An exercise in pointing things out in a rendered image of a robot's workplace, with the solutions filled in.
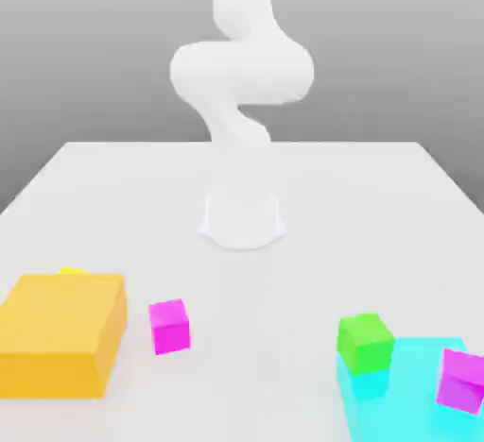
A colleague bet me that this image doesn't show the small magenta cube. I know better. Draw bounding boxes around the small magenta cube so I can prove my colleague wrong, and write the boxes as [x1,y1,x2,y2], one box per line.
[435,348,484,417]
[147,297,191,356]

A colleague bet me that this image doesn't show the small green cube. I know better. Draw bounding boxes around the small green cube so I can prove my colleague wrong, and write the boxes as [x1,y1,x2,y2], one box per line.
[337,312,395,377]

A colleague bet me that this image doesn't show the large orange box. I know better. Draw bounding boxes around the large orange box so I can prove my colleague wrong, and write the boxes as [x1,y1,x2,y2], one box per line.
[0,272,129,400]

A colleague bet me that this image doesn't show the large cyan box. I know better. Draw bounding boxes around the large cyan box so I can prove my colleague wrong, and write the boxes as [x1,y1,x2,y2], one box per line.
[336,336,484,442]

